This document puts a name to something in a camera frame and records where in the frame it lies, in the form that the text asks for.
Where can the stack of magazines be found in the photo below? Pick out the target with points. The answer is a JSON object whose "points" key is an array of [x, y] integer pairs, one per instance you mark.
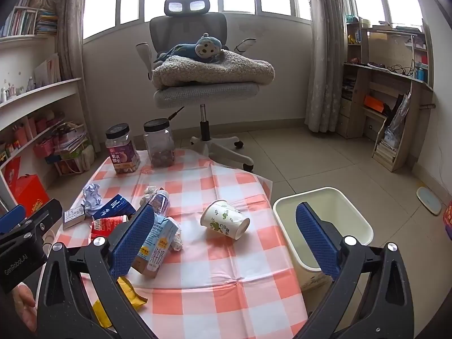
{"points": [[70, 137]]}

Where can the grey office chair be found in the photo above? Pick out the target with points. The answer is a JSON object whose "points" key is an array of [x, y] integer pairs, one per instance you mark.
{"points": [[204, 95]]}

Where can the blue and white milk carton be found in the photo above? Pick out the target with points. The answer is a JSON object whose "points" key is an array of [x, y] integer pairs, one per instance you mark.
{"points": [[159, 240]]}

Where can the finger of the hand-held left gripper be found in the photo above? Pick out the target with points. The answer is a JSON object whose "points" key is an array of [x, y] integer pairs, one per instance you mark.
{"points": [[12, 219], [44, 215]]}

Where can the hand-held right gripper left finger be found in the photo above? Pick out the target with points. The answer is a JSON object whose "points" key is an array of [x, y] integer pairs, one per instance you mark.
{"points": [[131, 242]]}

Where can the white wall bookshelf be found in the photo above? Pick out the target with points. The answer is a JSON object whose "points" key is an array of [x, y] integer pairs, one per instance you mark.
{"points": [[42, 95]]}

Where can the clear plastic bag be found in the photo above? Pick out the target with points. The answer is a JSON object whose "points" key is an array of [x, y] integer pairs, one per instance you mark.
{"points": [[397, 123]]}

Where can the small white box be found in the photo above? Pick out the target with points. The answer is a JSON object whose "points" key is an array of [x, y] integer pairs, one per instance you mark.
{"points": [[74, 217]]}

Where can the yellow snack wrapper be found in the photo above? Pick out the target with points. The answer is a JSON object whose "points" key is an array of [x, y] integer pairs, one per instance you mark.
{"points": [[132, 295]]}

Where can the row of desk books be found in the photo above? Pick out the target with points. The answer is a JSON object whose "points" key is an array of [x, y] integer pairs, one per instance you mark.
{"points": [[385, 153]]}

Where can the white paper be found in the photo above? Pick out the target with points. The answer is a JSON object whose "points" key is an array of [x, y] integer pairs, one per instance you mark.
{"points": [[92, 197]]}

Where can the leaf-print paper cup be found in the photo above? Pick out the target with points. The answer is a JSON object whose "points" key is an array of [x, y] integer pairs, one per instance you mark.
{"points": [[224, 219]]}

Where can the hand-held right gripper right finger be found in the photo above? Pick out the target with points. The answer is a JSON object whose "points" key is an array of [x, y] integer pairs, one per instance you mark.
{"points": [[317, 241]]}

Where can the orange box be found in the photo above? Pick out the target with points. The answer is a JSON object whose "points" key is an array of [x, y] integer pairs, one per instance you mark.
{"points": [[374, 103]]}

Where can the grey floral curtain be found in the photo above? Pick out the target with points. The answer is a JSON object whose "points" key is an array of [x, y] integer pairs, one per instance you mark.
{"points": [[326, 60], [72, 35]]}

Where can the clear plastic bottle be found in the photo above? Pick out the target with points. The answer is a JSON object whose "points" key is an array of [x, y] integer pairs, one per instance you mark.
{"points": [[160, 201]]}

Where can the clear plastic jar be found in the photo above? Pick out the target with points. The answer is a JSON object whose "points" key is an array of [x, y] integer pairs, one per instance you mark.
{"points": [[159, 148]]}

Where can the dark blue flat box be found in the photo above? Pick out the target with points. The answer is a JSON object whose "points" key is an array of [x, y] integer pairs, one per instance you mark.
{"points": [[114, 206]]}

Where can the orange checked tablecloth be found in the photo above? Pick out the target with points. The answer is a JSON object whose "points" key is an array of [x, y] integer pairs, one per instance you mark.
{"points": [[226, 289]]}

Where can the person's left hand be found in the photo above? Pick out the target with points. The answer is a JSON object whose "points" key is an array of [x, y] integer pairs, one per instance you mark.
{"points": [[25, 305]]}

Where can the row of shelf books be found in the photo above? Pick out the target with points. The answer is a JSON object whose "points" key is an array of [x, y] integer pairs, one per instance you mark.
{"points": [[24, 23]]}

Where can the beige fleece blanket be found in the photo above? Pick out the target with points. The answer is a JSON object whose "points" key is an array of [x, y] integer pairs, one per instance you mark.
{"points": [[219, 72]]}

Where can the cream plastic waste bin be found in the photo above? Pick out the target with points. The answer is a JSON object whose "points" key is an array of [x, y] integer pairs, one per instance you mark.
{"points": [[328, 201]]}

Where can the white bathroom scale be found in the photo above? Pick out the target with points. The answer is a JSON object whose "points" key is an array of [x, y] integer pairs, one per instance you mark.
{"points": [[429, 200]]}

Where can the purple label nut jar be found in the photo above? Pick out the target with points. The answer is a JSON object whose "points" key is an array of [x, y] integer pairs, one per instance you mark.
{"points": [[123, 155]]}

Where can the wooden desk with shelves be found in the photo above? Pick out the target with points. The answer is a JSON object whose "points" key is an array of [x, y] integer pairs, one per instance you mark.
{"points": [[388, 84]]}

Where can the red snack packet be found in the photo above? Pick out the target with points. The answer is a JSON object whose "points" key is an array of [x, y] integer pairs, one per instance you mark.
{"points": [[106, 225]]}

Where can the red colourful toy box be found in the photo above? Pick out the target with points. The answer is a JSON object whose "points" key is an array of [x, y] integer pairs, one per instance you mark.
{"points": [[448, 220]]}

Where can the red gift box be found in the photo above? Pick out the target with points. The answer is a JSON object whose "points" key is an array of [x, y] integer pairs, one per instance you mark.
{"points": [[30, 192]]}

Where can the blue monkey plush toy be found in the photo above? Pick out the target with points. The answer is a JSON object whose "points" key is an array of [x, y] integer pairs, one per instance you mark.
{"points": [[197, 49]]}

